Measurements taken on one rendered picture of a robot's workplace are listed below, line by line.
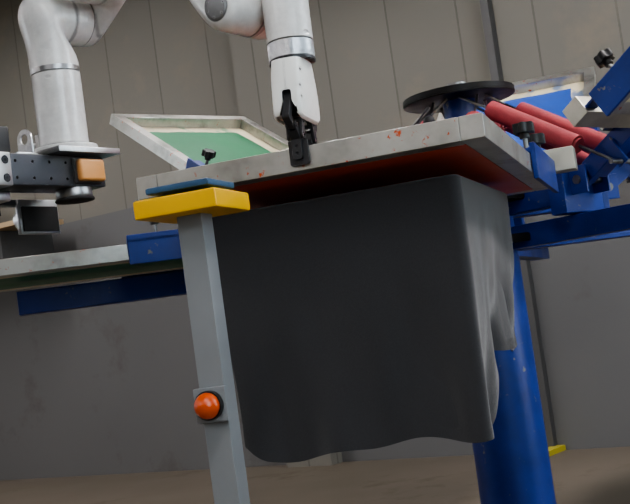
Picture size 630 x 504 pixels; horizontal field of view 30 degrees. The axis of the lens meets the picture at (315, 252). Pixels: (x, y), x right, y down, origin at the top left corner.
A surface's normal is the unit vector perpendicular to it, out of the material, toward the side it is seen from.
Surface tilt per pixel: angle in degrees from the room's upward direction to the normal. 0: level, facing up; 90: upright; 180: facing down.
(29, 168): 90
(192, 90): 90
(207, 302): 90
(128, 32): 90
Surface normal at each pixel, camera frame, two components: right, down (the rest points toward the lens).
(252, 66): -0.58, 0.03
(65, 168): 0.80, -0.15
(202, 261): -0.32, -0.01
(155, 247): 0.19, -0.09
